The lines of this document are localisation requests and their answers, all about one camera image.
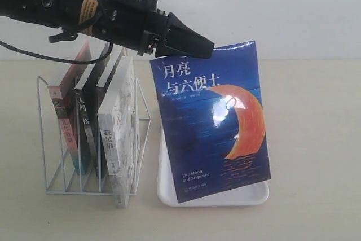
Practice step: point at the red spine book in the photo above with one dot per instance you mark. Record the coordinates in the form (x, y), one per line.
(61, 90)

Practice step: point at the dark thin book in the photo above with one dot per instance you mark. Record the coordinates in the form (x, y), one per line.
(101, 89)

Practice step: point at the white grey cat book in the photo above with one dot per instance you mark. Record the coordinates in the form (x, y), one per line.
(119, 130)

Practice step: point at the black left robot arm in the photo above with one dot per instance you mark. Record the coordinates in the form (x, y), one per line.
(73, 17)

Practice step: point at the blue moon book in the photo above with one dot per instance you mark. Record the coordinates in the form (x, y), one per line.
(212, 118)

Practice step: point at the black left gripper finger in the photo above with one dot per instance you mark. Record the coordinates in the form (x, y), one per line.
(171, 48)
(197, 45)

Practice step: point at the white plastic tray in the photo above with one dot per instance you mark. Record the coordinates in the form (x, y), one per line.
(251, 195)

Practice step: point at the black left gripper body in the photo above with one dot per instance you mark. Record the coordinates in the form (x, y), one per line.
(136, 24)

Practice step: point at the black spine book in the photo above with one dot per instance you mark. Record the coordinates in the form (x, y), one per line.
(87, 100)

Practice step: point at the white wire book rack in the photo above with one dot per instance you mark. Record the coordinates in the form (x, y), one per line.
(59, 173)

